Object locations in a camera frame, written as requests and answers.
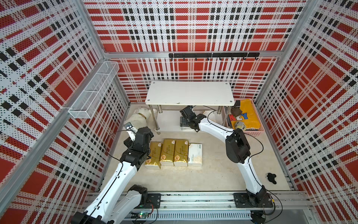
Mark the brown plush toy in basket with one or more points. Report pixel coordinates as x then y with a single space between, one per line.
235 109

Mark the black wall hook rail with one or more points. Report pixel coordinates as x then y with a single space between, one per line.
243 55

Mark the white tissue pack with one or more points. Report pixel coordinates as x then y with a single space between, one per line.
210 115
195 155
186 127

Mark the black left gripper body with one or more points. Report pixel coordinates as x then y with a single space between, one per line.
129 143

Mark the white plush toy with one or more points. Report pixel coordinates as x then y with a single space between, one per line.
140 117

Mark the gold tissue pack right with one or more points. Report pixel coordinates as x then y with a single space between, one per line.
181 153

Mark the green circuit board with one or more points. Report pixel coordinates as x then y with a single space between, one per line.
139 215

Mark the gold tissue pack middle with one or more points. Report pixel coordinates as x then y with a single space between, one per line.
167 152

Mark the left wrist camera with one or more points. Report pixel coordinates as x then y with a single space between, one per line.
130 128

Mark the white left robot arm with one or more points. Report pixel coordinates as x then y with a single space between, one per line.
107 208

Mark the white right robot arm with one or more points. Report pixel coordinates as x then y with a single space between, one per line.
237 150

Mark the pink plastic basket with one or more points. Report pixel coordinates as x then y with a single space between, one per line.
226 122

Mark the white two-tier shelf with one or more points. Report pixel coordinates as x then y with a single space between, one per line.
169 97

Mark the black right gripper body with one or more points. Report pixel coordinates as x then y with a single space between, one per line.
185 122

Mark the gold tissue pack left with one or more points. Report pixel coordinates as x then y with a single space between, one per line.
154 161

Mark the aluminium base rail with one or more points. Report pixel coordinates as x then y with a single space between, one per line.
284 207

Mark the white wire mesh basket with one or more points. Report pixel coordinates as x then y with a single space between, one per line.
90 98

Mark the yellow printed cloth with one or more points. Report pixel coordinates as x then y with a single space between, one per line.
248 120

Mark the gold tissue pack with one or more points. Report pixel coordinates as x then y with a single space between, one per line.
167 152
181 153
154 161

